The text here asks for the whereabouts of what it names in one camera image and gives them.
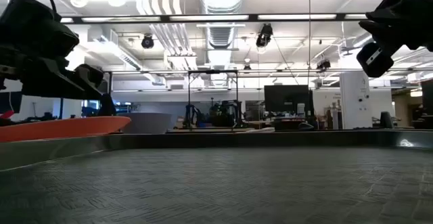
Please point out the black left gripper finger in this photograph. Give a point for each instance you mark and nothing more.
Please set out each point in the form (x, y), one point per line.
(107, 107)
(57, 78)

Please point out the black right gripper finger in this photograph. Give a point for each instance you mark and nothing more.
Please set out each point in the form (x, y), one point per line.
(399, 36)
(406, 11)

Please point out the pink plastic plate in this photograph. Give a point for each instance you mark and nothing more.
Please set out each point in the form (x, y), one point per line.
(61, 127)

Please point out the black background robot arm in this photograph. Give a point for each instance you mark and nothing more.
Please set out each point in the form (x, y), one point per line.
(223, 115)
(191, 115)

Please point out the black serving tray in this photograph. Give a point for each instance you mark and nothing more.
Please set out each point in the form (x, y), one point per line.
(216, 183)

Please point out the white LED light strip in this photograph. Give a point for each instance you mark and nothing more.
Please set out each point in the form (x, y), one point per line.
(297, 16)
(118, 19)
(67, 20)
(209, 17)
(355, 16)

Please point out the white pillar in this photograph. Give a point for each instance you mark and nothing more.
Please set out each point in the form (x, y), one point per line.
(355, 99)

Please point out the black office chair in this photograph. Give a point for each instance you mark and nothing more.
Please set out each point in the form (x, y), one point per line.
(386, 120)

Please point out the black overhead light bar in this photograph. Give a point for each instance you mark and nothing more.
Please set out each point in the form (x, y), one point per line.
(165, 18)

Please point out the black monitor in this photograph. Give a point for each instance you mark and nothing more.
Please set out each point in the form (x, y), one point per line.
(287, 99)

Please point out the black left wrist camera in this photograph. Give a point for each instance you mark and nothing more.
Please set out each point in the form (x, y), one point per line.
(90, 75)

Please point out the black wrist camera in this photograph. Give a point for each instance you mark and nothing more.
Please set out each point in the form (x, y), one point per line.
(90, 75)
(372, 60)

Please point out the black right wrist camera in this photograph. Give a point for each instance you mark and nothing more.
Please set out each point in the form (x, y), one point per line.
(372, 60)

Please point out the black horizontal background rail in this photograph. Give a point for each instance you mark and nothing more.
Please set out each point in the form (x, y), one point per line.
(152, 71)

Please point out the black round dome camera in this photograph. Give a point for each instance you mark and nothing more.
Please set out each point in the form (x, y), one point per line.
(147, 42)

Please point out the small black hanging camera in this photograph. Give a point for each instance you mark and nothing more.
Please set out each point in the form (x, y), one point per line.
(323, 65)

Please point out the black background station frame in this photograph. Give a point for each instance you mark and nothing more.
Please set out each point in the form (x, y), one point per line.
(213, 71)

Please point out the black overhead camera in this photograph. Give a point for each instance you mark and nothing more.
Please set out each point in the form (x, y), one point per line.
(264, 34)

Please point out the silver ventilation duct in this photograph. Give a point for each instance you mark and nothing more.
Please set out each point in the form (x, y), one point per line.
(221, 0)

